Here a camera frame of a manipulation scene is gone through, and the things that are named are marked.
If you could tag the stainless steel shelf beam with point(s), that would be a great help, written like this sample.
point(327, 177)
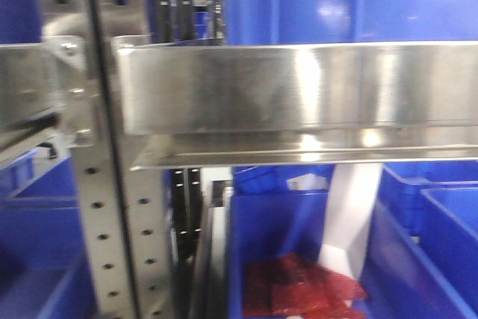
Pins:
point(205, 103)

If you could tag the perforated steel shelf upright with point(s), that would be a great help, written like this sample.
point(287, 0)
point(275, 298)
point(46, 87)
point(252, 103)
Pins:
point(125, 223)

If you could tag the large blue bin upper shelf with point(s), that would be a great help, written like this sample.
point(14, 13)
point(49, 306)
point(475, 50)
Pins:
point(259, 22)

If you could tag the blue bin with red bag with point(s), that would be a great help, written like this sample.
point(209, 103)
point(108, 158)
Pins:
point(400, 280)

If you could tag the white paper sheet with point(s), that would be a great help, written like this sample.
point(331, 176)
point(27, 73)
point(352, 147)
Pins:
point(350, 204)

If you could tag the black perforated rear uprights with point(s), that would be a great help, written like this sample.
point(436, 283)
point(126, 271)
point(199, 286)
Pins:
point(174, 20)

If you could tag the red mesh bag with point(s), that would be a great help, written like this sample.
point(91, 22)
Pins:
point(294, 286)

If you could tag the blue bin at right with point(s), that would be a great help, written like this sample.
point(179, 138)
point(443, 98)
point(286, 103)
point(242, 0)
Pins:
point(436, 201)

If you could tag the blue bin at lower left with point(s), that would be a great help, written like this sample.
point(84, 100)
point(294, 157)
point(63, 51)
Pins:
point(44, 271)

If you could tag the steel corner bracket with bolts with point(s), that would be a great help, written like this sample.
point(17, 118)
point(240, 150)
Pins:
point(72, 76)

